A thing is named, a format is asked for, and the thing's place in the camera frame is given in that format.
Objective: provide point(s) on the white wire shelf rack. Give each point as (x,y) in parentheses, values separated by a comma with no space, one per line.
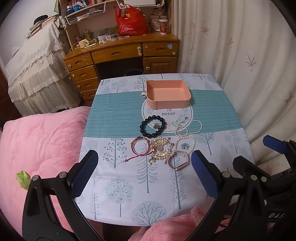
(80,10)

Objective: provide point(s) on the wooden desk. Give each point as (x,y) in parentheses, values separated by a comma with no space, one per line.
(152,53)

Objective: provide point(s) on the green crumpled wrapper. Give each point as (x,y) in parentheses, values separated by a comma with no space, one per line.
(24,179)

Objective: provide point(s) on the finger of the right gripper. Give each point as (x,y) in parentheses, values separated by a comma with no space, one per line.
(247,169)
(282,147)

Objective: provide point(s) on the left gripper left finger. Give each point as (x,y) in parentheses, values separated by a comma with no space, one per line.
(40,220)

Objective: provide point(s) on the red white paper cup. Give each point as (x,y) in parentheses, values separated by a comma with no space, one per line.
(163,26)

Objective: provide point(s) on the cream mug on desk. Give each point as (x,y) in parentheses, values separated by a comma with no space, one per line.
(83,43)

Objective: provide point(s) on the tree print tablecloth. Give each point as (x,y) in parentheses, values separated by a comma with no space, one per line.
(143,175)

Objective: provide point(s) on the pink quilt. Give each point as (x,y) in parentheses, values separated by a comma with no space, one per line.
(40,144)

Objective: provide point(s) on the pink fleece clothing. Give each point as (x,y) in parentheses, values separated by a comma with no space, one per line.
(176,228)

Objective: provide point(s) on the white floral curtain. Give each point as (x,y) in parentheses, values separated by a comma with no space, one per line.
(249,48)

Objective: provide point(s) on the small silver flower earrings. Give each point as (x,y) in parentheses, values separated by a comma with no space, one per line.
(185,146)

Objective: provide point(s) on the red plastic bag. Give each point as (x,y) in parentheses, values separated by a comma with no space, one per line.
(134,24)

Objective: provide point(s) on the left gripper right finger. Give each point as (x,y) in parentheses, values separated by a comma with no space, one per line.
(237,212)

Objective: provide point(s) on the white lace cover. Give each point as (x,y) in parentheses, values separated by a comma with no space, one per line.
(38,79)

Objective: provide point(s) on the pink plastic jewelry tray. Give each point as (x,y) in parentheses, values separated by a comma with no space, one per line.
(167,94)

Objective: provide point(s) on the black waste bin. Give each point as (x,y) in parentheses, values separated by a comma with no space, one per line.
(134,72)

